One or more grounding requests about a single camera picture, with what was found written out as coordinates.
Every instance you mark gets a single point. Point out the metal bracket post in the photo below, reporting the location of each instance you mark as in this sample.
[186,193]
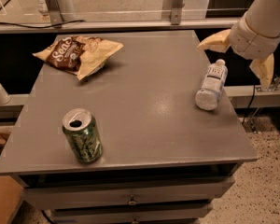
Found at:
[172,10]
[54,12]

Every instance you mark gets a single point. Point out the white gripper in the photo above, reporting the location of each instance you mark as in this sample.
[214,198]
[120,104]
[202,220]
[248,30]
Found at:
[249,42]

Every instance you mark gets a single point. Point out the lower grey drawer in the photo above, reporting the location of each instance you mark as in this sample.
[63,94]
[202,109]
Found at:
[133,214]

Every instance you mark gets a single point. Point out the green soda can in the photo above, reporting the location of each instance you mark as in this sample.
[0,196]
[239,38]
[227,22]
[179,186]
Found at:
[81,132]

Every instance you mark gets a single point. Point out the grey drawer cabinet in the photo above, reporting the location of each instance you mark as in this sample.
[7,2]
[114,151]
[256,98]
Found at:
[150,128]

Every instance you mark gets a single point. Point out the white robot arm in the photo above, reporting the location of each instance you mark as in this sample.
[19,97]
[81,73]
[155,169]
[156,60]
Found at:
[269,9]

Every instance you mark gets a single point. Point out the brown cardboard box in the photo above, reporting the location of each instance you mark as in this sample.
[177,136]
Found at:
[10,199]

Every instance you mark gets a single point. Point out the upper grey drawer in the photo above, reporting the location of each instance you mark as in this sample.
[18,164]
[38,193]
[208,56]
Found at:
[133,193]

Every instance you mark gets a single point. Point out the right metal bracket post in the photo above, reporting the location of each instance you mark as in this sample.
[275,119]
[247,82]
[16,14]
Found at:
[172,10]

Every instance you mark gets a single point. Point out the left metal bracket post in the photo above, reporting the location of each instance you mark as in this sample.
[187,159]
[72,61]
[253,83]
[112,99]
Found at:
[54,12]

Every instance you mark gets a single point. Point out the grey metal rail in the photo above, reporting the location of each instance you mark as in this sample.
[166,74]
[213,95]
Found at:
[81,26]

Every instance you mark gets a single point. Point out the brown yellow chip bag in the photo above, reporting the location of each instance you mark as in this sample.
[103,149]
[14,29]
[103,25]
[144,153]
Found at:
[78,54]

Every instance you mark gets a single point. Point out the clear plastic water bottle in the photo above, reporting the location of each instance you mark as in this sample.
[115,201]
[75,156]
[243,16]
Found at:
[208,96]

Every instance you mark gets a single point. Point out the grey drawer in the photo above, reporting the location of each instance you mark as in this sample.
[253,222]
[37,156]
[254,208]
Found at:
[133,193]
[133,214]

